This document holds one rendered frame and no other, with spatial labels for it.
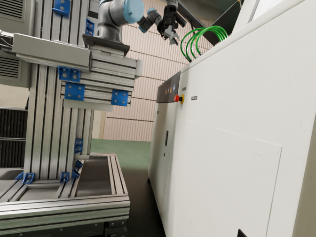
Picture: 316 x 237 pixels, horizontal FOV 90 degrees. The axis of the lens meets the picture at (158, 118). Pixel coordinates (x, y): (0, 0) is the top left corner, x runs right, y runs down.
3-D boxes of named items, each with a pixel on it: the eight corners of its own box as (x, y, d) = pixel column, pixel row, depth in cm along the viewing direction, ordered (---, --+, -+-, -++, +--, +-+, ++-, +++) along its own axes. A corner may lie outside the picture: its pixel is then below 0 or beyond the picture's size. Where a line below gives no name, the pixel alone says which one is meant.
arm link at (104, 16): (110, 35, 95) (113, 11, 94) (126, 31, 87) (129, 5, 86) (92, 25, 85) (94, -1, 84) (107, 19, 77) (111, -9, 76)
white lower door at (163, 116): (147, 169, 162) (155, 103, 157) (149, 169, 162) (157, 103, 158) (159, 210, 98) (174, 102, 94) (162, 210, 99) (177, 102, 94)
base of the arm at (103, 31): (91, 37, 77) (93, 17, 77) (92, 47, 92) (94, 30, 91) (122, 45, 83) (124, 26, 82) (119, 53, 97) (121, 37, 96)
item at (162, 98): (156, 102, 156) (158, 86, 155) (161, 103, 157) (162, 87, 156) (174, 101, 95) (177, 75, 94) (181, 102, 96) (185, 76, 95)
